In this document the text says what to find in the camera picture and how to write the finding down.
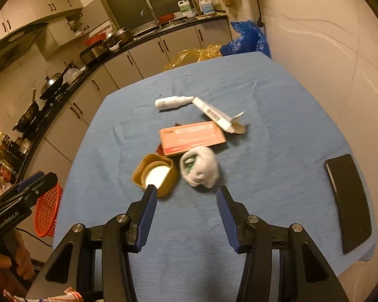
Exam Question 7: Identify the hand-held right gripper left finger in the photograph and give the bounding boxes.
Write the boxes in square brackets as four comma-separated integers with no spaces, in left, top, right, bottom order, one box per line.
[24,184,159,302]

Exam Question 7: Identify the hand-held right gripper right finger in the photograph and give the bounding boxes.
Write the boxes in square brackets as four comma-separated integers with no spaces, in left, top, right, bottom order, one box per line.
[216,185,350,302]

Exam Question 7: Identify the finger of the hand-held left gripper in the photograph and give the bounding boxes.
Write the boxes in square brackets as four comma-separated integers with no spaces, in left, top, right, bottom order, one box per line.
[2,171,46,197]
[0,172,59,210]

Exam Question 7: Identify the red plastic basket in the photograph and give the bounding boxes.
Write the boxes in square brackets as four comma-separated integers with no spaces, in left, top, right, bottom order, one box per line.
[35,182,64,238]

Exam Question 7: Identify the white cloth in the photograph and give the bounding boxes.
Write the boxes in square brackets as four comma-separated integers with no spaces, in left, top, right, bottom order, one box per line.
[179,146,219,188]

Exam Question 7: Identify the orange medicine box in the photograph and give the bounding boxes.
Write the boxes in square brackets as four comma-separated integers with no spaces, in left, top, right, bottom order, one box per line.
[159,121,227,157]

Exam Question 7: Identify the long white carton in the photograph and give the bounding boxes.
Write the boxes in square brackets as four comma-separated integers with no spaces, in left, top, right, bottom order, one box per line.
[192,97,248,134]

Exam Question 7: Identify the white spray bottle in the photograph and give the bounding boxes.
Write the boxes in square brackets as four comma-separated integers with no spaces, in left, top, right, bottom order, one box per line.
[154,95,197,111]

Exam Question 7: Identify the person's left hand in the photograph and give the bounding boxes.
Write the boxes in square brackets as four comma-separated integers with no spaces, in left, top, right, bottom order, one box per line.
[0,227,36,294]

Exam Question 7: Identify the cluster of condiment bottles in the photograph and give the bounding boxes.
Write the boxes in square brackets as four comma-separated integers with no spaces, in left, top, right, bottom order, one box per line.
[0,132,32,183]

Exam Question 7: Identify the blue tablecloth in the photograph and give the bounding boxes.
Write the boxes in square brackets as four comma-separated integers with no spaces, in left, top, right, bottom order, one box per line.
[52,52,378,302]

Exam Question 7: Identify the dark frying pan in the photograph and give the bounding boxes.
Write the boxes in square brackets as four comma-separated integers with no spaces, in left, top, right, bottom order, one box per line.
[13,88,40,133]

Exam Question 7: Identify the orange white striped wrapper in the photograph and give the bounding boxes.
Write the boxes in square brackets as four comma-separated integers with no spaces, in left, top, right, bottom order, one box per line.
[3,286,82,302]

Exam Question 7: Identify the steel wok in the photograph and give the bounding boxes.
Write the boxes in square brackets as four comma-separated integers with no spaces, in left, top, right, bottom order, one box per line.
[39,64,71,99]

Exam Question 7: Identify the black smartphone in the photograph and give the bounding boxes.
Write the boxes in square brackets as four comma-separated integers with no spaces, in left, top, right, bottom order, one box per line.
[325,154,373,255]

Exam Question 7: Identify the dark countertop oven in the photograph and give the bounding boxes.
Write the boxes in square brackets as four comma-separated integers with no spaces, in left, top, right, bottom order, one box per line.
[80,45,109,64]

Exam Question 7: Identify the range hood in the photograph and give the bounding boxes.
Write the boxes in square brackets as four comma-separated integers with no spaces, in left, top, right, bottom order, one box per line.
[0,22,49,79]

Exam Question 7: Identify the beige base cabinets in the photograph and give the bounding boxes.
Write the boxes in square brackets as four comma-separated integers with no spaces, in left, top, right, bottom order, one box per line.
[17,20,234,258]

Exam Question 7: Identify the red plastic basin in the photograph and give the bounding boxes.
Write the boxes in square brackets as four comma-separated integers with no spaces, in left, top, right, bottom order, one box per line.
[83,34,108,46]

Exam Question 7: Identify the stacked cooking pots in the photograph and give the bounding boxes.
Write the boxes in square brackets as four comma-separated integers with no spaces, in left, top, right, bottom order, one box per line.
[104,27,133,46]

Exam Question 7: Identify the yellow plastic bag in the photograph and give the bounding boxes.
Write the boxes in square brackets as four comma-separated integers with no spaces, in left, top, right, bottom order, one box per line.
[163,45,224,72]

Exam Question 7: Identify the black kitchen countertop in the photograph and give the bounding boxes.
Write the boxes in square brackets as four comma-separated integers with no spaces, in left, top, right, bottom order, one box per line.
[6,15,229,183]

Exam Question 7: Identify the blue plastic bag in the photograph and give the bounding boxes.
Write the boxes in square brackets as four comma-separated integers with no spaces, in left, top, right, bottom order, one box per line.
[220,20,271,58]

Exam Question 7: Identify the kitchen window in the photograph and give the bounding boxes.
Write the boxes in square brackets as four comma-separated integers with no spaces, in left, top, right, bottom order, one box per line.
[94,0,199,30]

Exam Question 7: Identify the chrome faucet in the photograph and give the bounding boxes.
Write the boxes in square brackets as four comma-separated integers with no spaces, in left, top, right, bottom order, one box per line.
[141,7,160,26]

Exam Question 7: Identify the green label detergent bottle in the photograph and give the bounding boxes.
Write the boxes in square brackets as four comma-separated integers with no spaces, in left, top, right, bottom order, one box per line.
[178,0,193,18]

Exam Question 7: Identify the thin black cable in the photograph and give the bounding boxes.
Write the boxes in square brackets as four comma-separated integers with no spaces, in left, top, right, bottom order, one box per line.
[17,226,54,248]

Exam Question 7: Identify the beige wall cabinets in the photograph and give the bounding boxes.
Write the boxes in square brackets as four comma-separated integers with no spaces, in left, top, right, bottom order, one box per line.
[0,0,85,60]

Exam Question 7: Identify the black power cable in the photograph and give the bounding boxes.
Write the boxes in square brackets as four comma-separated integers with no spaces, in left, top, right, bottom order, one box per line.
[250,0,265,27]

